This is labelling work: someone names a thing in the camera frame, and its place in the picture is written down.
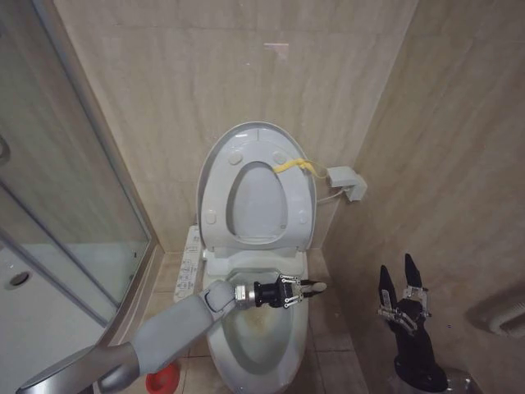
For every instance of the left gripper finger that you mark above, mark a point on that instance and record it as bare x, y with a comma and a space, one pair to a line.
292, 281
293, 300

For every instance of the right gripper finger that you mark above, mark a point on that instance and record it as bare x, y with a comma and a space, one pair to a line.
413, 271
386, 287

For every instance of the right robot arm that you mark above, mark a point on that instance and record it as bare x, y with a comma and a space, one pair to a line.
422, 379

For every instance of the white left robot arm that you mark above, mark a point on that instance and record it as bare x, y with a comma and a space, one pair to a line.
176, 324

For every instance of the white toilet bowl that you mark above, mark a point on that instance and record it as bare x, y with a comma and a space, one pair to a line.
258, 340

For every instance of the toilet side control panel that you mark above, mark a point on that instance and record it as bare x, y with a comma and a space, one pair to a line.
186, 271

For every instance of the white toilet lid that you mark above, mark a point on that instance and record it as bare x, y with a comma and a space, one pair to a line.
255, 197

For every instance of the white toilet seat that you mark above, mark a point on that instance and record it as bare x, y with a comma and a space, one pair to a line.
217, 193

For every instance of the red brush holder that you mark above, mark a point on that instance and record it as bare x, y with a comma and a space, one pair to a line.
162, 375

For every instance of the round shower drain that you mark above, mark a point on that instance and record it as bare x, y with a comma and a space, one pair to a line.
19, 278

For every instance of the grey wall socket box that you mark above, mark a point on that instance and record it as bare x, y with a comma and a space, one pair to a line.
344, 178

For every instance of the glass shower enclosure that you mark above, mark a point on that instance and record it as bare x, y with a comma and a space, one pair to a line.
61, 172

